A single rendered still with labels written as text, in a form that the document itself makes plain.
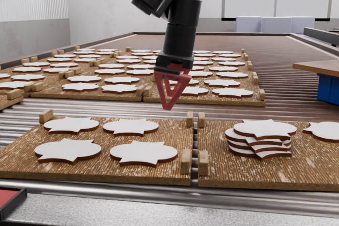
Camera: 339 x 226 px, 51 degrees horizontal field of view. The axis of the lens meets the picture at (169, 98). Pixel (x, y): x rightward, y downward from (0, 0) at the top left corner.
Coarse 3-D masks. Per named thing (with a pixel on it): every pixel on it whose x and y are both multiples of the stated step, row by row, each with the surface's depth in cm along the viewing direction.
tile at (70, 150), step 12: (48, 144) 77; (60, 144) 77; (72, 144) 77; (84, 144) 77; (96, 144) 77; (48, 156) 70; (60, 156) 70; (72, 156) 70; (84, 156) 71; (96, 156) 72
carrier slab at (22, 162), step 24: (48, 120) 97; (96, 120) 97; (168, 120) 97; (24, 144) 79; (120, 144) 79; (168, 144) 79; (192, 144) 80; (0, 168) 67; (24, 168) 67; (48, 168) 67; (72, 168) 67; (96, 168) 67; (120, 168) 67; (144, 168) 67; (168, 168) 67
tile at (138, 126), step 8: (120, 120) 94; (128, 120) 94; (136, 120) 94; (144, 120) 94; (104, 128) 87; (112, 128) 87; (120, 128) 87; (128, 128) 87; (136, 128) 87; (144, 128) 87; (152, 128) 87
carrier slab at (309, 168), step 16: (208, 128) 90; (224, 128) 90; (304, 128) 90; (208, 144) 79; (224, 144) 79; (304, 144) 79; (320, 144) 79; (336, 144) 79; (208, 160) 71; (224, 160) 71; (240, 160) 71; (256, 160) 71; (272, 160) 71; (288, 160) 71; (304, 160) 71; (320, 160) 71; (336, 160) 71; (208, 176) 64; (224, 176) 64; (240, 176) 64; (256, 176) 64; (272, 176) 64; (288, 176) 64; (304, 176) 64; (320, 176) 64; (336, 176) 64
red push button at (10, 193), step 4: (0, 192) 60; (4, 192) 60; (8, 192) 60; (12, 192) 60; (16, 192) 60; (0, 196) 58; (4, 196) 58; (8, 196) 58; (12, 196) 58; (0, 200) 57; (4, 200) 57; (8, 200) 57; (0, 204) 56
